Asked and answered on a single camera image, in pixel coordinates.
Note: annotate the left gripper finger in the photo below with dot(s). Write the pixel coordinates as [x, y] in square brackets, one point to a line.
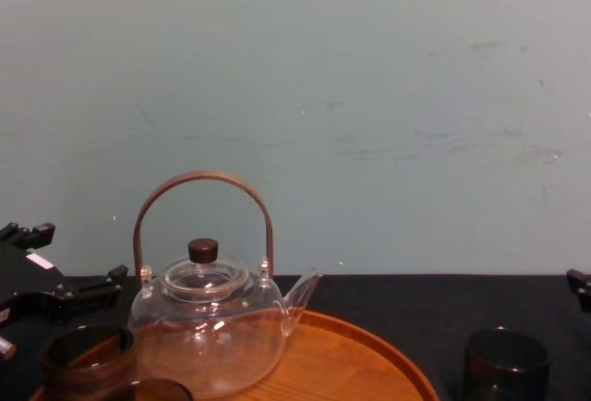
[33, 234]
[99, 287]

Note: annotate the glass lid dark knob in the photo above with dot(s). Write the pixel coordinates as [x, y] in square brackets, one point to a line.
[203, 249]

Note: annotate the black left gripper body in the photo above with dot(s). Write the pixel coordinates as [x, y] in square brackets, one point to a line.
[23, 276]

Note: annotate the dark smoked glass cup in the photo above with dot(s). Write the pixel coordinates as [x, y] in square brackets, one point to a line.
[88, 359]
[161, 392]
[507, 368]

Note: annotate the black table cloth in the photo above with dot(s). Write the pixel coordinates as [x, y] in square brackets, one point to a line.
[415, 299]

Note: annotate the round wooden tray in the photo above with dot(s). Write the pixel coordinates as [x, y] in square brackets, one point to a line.
[351, 364]

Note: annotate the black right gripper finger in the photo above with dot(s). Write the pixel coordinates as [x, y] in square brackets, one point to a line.
[582, 281]

